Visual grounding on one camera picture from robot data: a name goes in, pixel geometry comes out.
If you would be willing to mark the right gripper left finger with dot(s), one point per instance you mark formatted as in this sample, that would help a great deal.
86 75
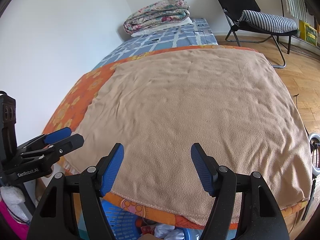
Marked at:
55 218

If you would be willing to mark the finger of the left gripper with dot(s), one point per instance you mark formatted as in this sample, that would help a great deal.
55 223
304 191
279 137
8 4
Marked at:
59 146
58 134

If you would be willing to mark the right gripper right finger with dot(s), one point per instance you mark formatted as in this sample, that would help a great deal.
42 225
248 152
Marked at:
260 215

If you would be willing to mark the white gloved left hand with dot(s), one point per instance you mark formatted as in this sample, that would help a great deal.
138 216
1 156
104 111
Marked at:
13 197

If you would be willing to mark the orange floral bedsheet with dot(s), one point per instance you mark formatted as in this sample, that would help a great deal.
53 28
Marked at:
82 104

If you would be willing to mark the blue plastic laundry basket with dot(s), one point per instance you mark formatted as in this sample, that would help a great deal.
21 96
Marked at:
126 225

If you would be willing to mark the beige fleece blanket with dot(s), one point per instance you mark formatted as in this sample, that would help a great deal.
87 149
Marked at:
200 124

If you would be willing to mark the folded floral quilt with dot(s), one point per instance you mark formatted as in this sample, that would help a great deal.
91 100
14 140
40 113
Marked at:
161 12

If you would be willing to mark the blue checked bedsheet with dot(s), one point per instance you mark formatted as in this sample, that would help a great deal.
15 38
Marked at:
195 34

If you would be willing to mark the yellow crate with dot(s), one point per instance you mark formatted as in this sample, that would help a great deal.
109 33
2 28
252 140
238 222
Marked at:
308 33

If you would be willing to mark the striped cushion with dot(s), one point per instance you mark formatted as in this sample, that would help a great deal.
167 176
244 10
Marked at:
267 22

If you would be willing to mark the black folding chair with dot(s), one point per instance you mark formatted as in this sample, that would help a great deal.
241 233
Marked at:
232 10

